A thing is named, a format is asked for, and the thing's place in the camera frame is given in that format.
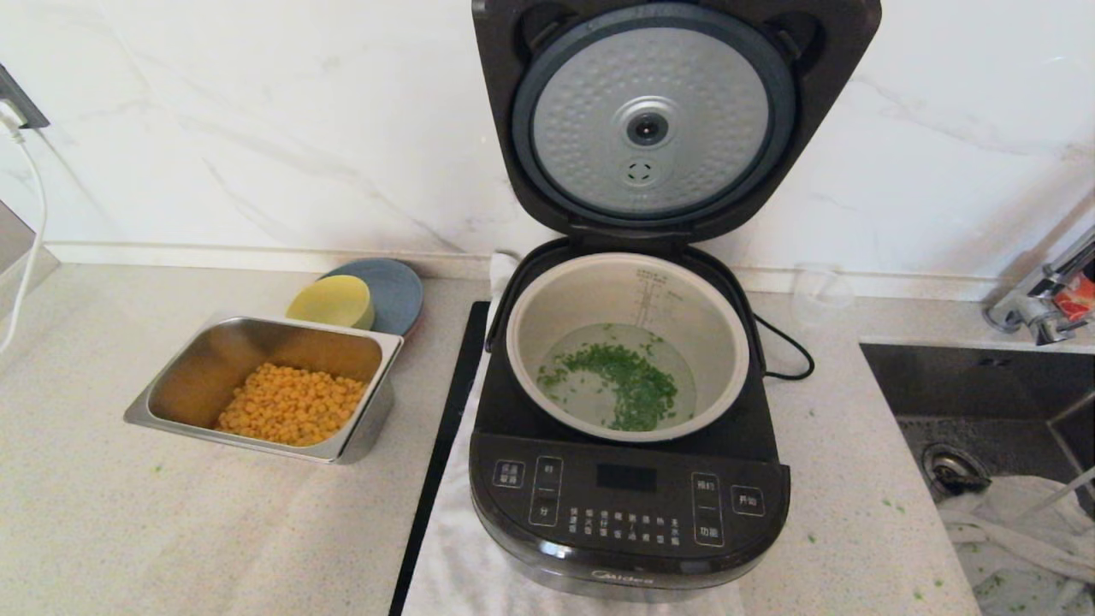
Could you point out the chopped green scallions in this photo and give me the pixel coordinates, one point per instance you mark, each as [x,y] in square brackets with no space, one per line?
[633,381]

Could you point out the black rice cooker lid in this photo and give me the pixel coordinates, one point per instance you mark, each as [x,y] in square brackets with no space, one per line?
[590,111]

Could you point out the grey inner pot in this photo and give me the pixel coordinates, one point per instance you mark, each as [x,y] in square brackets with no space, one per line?
[547,316]

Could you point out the black rice cooker body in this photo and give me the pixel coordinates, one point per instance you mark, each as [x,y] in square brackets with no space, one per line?
[629,505]

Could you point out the yellow bowl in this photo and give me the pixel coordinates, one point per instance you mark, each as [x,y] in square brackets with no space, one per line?
[329,301]

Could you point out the blue plate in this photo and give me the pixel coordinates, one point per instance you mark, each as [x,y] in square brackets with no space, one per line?
[398,295]

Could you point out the black strip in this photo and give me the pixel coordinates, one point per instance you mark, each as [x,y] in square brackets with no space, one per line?
[445,428]

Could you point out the white towel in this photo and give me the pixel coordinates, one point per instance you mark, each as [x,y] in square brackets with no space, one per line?
[462,556]

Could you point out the clear measuring cup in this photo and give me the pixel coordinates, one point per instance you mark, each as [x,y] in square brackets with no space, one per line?
[821,295]

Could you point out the yellow corn kernels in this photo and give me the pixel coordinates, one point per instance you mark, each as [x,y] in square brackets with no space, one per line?
[291,406]

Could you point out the stainless steel tray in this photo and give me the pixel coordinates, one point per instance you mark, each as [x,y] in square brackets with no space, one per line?
[205,368]

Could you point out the metal sink drain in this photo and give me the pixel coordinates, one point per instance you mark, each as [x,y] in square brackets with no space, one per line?
[948,468]

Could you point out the chrome faucet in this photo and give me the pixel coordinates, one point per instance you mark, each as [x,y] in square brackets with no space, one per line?
[1031,308]

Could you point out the orange red item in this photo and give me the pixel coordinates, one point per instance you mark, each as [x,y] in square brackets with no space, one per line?
[1074,305]

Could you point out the white cloth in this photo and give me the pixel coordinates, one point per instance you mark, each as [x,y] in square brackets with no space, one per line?
[1026,547]

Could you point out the dark wall socket plate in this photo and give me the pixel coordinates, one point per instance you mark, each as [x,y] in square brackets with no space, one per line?
[24,107]

